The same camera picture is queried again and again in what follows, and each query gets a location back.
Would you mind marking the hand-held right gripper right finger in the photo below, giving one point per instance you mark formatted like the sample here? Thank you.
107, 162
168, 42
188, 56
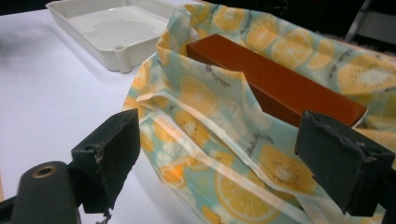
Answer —
336, 161

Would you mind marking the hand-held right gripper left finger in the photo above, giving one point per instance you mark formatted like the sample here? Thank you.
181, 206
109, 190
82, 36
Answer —
106, 157

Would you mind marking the long orange box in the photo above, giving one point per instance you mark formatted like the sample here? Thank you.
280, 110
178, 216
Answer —
274, 81

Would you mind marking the lemon print cloth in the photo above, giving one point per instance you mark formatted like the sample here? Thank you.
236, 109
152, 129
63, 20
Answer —
224, 130

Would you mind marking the white plastic tray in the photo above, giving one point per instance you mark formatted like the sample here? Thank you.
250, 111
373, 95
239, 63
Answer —
115, 31

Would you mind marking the metal stand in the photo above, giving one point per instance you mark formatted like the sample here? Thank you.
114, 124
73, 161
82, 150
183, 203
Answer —
358, 21

